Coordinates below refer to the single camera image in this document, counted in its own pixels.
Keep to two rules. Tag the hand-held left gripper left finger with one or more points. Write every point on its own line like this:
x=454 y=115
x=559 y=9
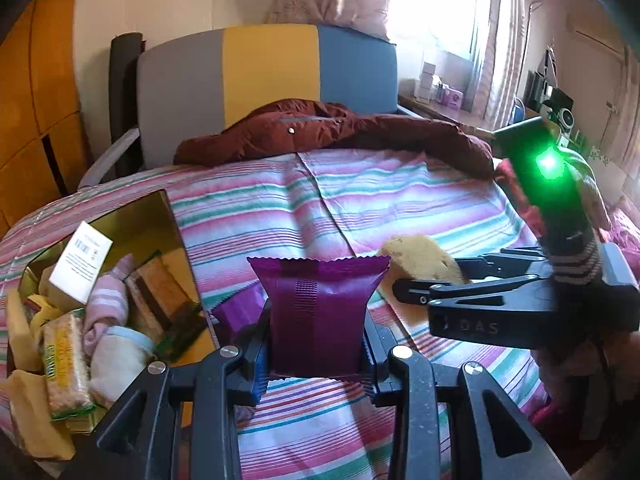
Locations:
x=255 y=375

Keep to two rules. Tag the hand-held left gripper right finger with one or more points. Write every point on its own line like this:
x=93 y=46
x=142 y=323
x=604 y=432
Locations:
x=380 y=360

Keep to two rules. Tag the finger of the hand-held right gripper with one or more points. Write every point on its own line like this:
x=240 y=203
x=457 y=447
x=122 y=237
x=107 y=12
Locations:
x=510 y=262
x=475 y=290

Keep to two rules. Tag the irregular yellow sponge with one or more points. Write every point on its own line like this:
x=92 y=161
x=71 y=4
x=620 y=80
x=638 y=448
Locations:
x=420 y=260

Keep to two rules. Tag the purple snack packet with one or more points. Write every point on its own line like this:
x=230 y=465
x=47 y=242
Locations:
x=235 y=315
x=315 y=320

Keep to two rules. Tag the dark label cracker packet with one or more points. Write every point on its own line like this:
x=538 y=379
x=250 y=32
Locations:
x=160 y=290

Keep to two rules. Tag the white sock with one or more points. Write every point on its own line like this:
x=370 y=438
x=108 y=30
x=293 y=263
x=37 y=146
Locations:
x=117 y=370

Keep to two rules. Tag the pink striped sock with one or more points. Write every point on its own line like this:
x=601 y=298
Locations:
x=107 y=305

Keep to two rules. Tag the green cracker packet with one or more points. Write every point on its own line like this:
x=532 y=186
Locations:
x=67 y=365

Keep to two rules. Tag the gold storage box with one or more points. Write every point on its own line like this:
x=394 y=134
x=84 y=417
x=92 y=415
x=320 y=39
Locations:
x=145 y=220

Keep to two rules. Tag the white carton box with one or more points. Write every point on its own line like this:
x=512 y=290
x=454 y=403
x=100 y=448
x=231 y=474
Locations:
x=82 y=260

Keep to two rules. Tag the yellow sponge block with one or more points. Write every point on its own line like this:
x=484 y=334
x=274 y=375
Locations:
x=35 y=410
x=20 y=330

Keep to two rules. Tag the person's right forearm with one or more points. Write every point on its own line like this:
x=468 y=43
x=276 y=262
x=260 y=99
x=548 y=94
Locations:
x=575 y=262

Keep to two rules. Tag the blue container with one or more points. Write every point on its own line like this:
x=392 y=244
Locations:
x=517 y=110

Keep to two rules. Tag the red garment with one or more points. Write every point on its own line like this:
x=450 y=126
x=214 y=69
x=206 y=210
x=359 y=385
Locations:
x=515 y=195

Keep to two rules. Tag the black stereo speaker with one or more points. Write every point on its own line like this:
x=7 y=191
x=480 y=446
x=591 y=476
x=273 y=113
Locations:
x=562 y=115

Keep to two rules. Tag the wooden desk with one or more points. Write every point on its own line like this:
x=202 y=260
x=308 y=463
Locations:
x=450 y=112

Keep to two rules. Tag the small purple box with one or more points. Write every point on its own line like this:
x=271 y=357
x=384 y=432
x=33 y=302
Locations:
x=452 y=97

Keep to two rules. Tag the white box on desk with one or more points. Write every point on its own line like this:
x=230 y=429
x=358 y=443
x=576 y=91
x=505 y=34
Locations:
x=425 y=82

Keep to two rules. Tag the striped bed sheet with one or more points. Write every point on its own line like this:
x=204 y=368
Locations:
x=400 y=200

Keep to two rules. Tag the magenta quilt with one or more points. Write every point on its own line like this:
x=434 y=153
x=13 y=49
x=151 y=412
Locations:
x=625 y=225

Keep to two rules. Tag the white air conditioner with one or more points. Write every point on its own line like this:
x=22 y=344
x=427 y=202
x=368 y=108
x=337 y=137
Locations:
x=595 y=35

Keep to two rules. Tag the maroon padded jacket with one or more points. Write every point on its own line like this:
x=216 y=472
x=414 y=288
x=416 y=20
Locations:
x=350 y=132

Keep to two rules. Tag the orange wooden wardrobe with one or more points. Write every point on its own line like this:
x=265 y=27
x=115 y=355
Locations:
x=45 y=110

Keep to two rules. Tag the grey metal bed rail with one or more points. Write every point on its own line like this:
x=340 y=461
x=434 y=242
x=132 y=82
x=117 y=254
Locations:
x=110 y=152

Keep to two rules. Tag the dark wooden bed frame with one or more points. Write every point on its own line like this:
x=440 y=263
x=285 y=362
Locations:
x=122 y=85

